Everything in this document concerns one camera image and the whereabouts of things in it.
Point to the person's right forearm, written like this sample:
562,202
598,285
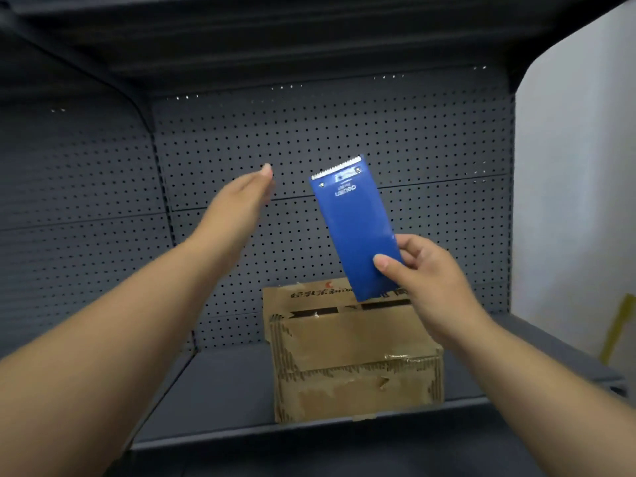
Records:
546,407

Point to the grey shelf with clear rail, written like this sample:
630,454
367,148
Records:
348,457

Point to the person's left hand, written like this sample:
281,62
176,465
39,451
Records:
238,213

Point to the person's left forearm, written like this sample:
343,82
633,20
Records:
99,367

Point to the blue tape dispenser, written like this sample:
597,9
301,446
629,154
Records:
353,223

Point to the person's right hand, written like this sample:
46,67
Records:
437,298

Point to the yellow stick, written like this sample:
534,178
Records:
618,327

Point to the grey pegboard back panel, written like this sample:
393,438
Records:
447,144
74,193

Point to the brown cardboard box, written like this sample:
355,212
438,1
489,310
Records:
348,342

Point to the grey metal shelf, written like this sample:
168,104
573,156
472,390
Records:
228,387
298,34

